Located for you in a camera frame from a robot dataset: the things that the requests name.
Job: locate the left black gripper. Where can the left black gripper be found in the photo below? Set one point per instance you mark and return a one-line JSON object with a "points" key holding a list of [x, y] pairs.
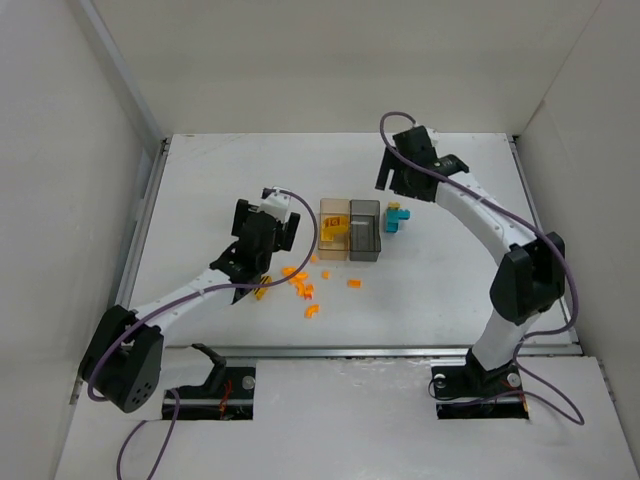
{"points": [[242, 216]]}

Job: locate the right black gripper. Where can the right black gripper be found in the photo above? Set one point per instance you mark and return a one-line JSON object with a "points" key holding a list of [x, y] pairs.
{"points": [[383, 170]]}

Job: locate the teal lego creature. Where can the teal lego creature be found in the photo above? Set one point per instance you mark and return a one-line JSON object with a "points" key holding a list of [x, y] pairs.
{"points": [[394, 216]]}

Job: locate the yellow lego brick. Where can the yellow lego brick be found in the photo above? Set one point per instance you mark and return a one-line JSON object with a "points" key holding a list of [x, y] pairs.
{"points": [[333, 226]]}

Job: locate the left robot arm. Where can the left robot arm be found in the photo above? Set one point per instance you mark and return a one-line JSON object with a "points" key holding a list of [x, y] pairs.
{"points": [[126, 360]]}

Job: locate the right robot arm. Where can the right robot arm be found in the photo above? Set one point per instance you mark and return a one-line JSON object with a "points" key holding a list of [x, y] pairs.
{"points": [[529, 277]]}

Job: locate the amber transparent container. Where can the amber transparent container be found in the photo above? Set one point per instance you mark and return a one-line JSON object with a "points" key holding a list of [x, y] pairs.
{"points": [[338, 250]]}

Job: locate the yellow black striped lego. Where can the yellow black striped lego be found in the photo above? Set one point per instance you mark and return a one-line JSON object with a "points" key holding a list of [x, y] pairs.
{"points": [[262, 288]]}

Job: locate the orange lego cluster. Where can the orange lego cluster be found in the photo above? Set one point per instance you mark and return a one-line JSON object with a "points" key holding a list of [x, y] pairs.
{"points": [[304, 288]]}

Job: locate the grey transparent container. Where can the grey transparent container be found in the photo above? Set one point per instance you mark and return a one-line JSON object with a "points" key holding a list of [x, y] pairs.
{"points": [[365, 240]]}

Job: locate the orange curved lego lower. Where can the orange curved lego lower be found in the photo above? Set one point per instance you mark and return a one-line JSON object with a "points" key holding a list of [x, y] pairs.
{"points": [[312, 310]]}

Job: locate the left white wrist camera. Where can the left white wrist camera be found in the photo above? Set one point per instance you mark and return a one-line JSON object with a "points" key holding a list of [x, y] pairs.
{"points": [[275, 202]]}

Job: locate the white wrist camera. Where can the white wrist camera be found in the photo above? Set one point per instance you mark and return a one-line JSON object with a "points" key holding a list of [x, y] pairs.
{"points": [[275, 202], [434, 136]]}

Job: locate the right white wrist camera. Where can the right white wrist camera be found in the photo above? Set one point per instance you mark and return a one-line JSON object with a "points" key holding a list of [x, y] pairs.
{"points": [[434, 136]]}

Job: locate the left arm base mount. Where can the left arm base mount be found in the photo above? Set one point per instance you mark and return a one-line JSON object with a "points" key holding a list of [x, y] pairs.
{"points": [[231, 400]]}

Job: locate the aluminium rail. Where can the aluminium rail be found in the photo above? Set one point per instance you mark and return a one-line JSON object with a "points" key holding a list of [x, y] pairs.
{"points": [[309, 352]]}

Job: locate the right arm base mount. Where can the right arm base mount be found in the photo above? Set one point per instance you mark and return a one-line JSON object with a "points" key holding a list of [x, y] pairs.
{"points": [[458, 397]]}

